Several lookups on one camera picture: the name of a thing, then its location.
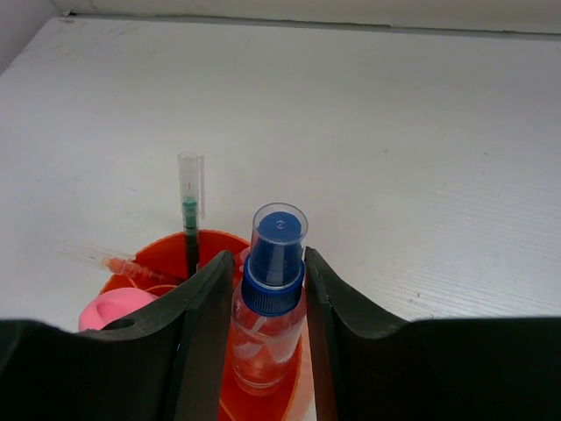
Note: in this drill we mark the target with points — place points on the green gel pen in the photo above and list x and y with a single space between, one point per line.
191 182

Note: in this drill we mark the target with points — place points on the clear blue-cap spray bottle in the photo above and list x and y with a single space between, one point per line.
268 305

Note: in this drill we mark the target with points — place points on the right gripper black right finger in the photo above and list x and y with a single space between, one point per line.
369 364

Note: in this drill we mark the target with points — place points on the red gel pen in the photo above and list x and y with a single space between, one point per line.
120 264

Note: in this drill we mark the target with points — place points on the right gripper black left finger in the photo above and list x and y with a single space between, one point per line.
50 374

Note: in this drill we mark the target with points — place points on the pink glue bottle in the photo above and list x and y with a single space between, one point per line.
113 305

